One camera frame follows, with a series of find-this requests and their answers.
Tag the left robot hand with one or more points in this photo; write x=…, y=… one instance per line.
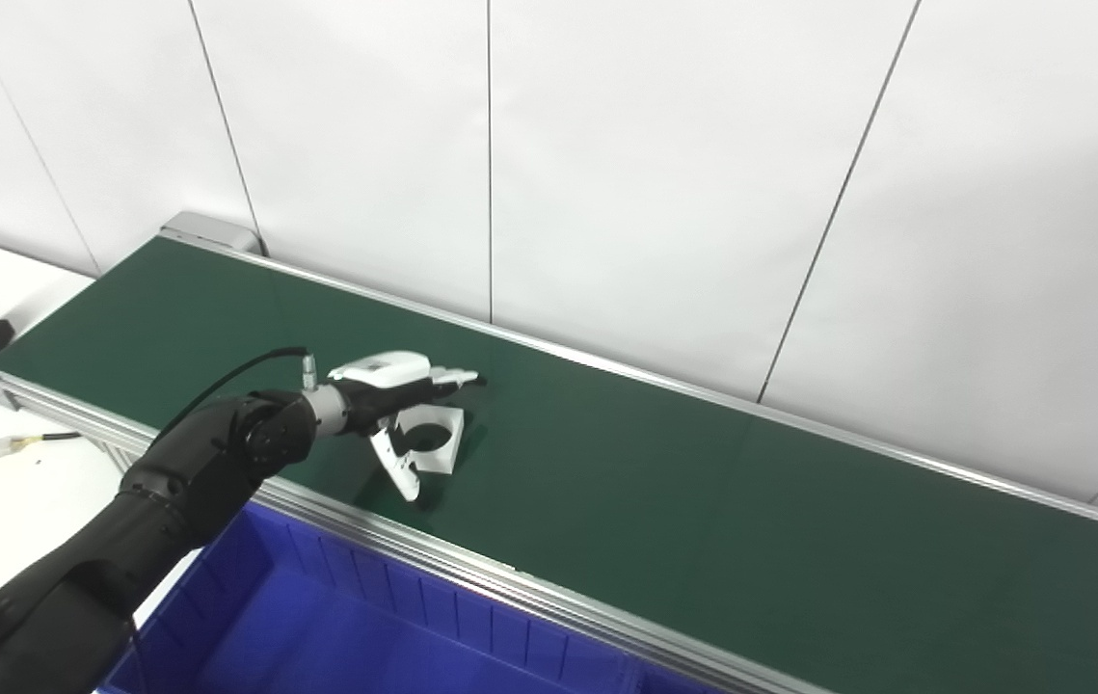
x=380, y=371

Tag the white block with round hole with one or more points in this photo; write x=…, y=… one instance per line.
x=447, y=434

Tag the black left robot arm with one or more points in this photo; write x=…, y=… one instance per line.
x=173, y=472

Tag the green conveyor belt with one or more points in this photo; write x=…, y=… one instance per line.
x=703, y=501
x=471, y=564

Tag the blue plastic bin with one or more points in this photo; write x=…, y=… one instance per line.
x=336, y=627

